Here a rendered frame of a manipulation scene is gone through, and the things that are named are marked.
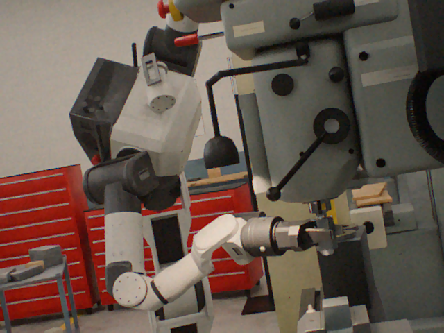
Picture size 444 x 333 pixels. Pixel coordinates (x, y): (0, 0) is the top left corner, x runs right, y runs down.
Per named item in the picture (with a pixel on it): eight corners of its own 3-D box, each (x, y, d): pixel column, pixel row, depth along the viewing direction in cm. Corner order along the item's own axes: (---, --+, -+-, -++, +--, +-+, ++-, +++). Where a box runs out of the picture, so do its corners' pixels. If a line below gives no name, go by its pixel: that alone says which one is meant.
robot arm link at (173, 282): (200, 275, 148) (131, 324, 148) (212, 279, 157) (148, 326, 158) (176, 236, 151) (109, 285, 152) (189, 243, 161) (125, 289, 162)
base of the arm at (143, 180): (98, 218, 167) (75, 184, 161) (116, 187, 177) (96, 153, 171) (148, 208, 160) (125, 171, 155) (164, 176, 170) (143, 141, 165)
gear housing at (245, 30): (226, 52, 128) (217, 0, 127) (241, 62, 152) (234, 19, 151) (401, 19, 123) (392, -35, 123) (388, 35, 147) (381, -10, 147)
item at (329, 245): (340, 248, 139) (336, 219, 138) (320, 252, 138) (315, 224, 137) (333, 244, 143) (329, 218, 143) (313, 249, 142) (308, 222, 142)
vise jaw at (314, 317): (297, 351, 130) (295, 331, 130) (300, 331, 142) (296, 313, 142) (328, 347, 129) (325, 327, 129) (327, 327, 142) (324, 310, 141)
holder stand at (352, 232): (326, 313, 177) (313, 240, 175) (334, 291, 198) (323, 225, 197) (371, 309, 173) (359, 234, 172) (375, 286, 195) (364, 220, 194)
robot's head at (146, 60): (152, 103, 166) (141, 87, 159) (146, 76, 170) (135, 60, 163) (176, 94, 165) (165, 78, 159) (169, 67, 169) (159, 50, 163)
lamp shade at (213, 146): (203, 168, 138) (198, 139, 138) (236, 162, 139) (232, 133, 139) (207, 169, 131) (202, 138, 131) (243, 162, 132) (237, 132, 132)
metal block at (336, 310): (327, 336, 132) (322, 307, 132) (326, 327, 138) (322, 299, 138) (353, 332, 132) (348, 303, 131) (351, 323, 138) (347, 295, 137)
